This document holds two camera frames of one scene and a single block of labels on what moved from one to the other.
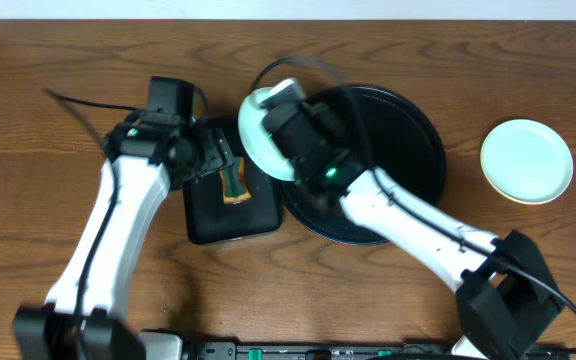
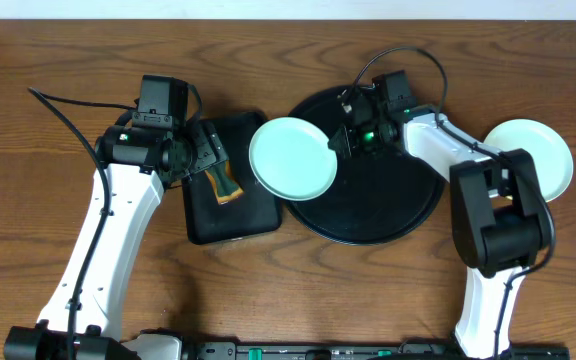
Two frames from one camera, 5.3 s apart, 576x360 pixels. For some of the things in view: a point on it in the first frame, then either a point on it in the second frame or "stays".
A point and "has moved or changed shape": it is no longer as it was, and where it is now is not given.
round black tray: (404, 143) stays
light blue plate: (527, 161) stays
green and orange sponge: (234, 181) has moved or changed shape
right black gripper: (322, 117) → (344, 148)
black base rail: (312, 350) stays
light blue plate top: (255, 139) has moved or changed shape
